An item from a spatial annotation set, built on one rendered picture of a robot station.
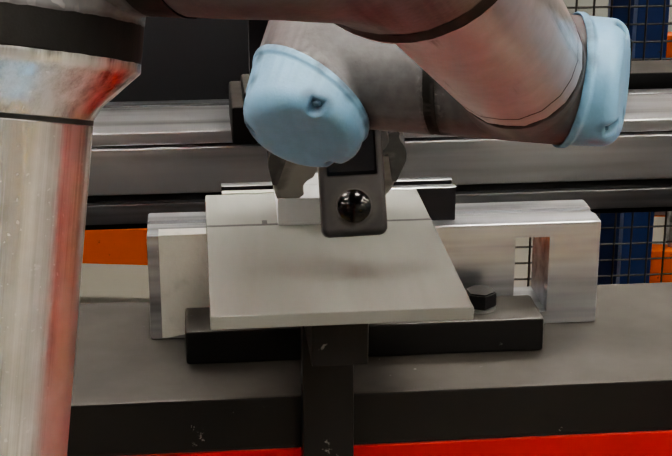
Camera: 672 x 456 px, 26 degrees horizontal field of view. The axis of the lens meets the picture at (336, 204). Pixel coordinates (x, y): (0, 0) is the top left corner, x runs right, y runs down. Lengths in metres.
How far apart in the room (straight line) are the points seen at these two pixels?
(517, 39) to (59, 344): 0.25
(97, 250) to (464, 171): 1.72
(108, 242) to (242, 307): 2.14
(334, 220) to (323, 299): 0.06
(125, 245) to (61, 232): 2.63
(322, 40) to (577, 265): 0.50
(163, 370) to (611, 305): 0.42
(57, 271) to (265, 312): 0.50
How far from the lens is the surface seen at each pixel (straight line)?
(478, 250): 1.26
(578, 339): 1.27
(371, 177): 1.02
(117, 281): 3.79
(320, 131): 0.84
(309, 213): 1.15
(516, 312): 1.24
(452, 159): 1.51
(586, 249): 1.28
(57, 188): 0.50
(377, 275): 1.05
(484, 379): 1.19
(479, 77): 0.66
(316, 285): 1.03
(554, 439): 1.21
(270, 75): 0.84
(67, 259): 0.51
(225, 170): 1.49
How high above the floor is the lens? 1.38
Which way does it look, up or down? 19 degrees down
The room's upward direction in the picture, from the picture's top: straight up
